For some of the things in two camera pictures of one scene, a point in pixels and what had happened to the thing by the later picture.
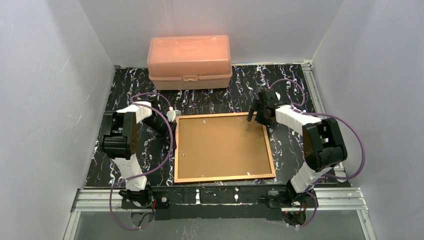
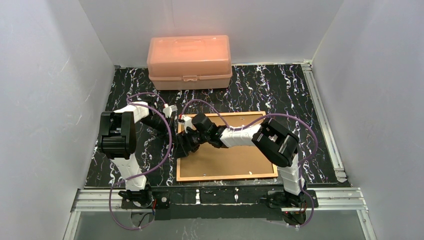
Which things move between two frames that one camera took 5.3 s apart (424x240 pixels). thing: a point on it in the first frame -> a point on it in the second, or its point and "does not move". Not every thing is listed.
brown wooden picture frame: x=222 y=146 does not move
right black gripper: x=257 y=111 -> x=191 y=136
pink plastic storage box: x=189 y=62 does not move
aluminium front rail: x=351 y=199 does not move
